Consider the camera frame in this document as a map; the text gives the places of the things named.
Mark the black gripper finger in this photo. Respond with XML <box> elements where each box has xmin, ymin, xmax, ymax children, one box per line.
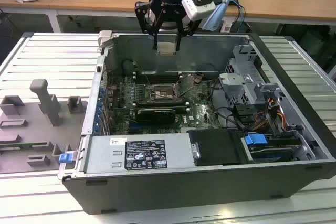
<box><xmin>174</xmin><ymin>9</ymin><xmax>200</xmax><ymax>51</ymax></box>
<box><xmin>134</xmin><ymin>0</ymin><xmax>169</xmax><ymax>50</ymax></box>

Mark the silver square CPU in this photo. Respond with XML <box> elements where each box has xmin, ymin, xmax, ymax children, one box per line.
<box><xmin>157</xmin><ymin>41</ymin><xmax>176</xmax><ymax>57</ymax></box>

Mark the metal socket cover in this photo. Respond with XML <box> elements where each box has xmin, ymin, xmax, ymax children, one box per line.
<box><xmin>174</xmin><ymin>74</ymin><xmax>197</xmax><ymax>97</ymax></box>

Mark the black RAM slot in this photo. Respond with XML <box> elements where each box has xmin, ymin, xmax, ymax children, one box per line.
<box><xmin>134</xmin><ymin>102</ymin><xmax>190</xmax><ymax>109</ymax></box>
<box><xmin>135</xmin><ymin>77</ymin><xmax>182</xmax><ymax>83</ymax></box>
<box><xmin>134</xmin><ymin>72</ymin><xmax>182</xmax><ymax>79</ymax></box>
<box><xmin>135</xmin><ymin>99</ymin><xmax>185</xmax><ymax>104</ymax></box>

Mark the CPU socket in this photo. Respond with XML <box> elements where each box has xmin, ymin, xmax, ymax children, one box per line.
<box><xmin>147</xmin><ymin>83</ymin><xmax>182</xmax><ymax>103</ymax></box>

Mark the black plastic bay cover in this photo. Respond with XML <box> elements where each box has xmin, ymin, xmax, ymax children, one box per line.
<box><xmin>188</xmin><ymin>129</ymin><xmax>246</xmax><ymax>167</ymax></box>

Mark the grey metal drive cage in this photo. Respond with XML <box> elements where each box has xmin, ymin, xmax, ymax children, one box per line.
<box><xmin>218</xmin><ymin>44</ymin><xmax>286</xmax><ymax>107</ymax></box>

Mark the green motherboard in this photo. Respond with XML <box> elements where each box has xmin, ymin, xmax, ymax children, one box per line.
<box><xmin>104</xmin><ymin>73</ymin><xmax>224</xmax><ymax>134</ymax></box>

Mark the black graphics card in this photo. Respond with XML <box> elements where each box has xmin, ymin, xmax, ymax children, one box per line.
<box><xmin>136</xmin><ymin>108</ymin><xmax>176</xmax><ymax>126</ymax></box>

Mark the hard disk in blue carrier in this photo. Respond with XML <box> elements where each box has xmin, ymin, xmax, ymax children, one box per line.
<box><xmin>243</xmin><ymin>133</ymin><xmax>303</xmax><ymax>162</ymax></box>

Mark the grey power supply unit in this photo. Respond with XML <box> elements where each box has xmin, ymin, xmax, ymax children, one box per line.
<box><xmin>83</xmin><ymin>132</ymin><xmax>198</xmax><ymax>175</ymax></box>

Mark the blue case latch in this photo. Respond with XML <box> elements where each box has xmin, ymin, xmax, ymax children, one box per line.
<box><xmin>59</xmin><ymin>153</ymin><xmax>73</xmax><ymax>164</ymax></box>

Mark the grey parts rack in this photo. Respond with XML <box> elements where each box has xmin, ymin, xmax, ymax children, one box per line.
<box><xmin>0</xmin><ymin>79</ymin><xmax>89</xmax><ymax>175</ymax></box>

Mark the black open PC case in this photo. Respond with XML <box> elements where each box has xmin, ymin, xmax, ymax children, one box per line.
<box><xmin>57</xmin><ymin>30</ymin><xmax>336</xmax><ymax>216</ymax></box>

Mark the green RAM stick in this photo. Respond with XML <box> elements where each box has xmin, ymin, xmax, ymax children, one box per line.
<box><xmin>0</xmin><ymin>143</ymin><xmax>48</xmax><ymax>148</ymax></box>

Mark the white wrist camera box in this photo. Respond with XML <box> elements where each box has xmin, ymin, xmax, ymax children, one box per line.
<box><xmin>181</xmin><ymin>0</ymin><xmax>217</xmax><ymax>22</ymax></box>

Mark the grey case release handle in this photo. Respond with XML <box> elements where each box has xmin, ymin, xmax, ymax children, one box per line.
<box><xmin>97</xmin><ymin>30</ymin><xmax>119</xmax><ymax>52</ymax></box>

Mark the blue cable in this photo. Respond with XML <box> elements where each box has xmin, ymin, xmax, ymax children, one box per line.
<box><xmin>228</xmin><ymin>0</ymin><xmax>248</xmax><ymax>34</ymax></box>

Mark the black cable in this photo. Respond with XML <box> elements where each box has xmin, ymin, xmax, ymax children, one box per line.
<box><xmin>209</xmin><ymin>81</ymin><xmax>246</xmax><ymax>133</ymax></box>

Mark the coloured wire bundle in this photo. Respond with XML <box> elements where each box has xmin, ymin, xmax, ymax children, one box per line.
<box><xmin>251</xmin><ymin>110</ymin><xmax>287</xmax><ymax>131</ymax></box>

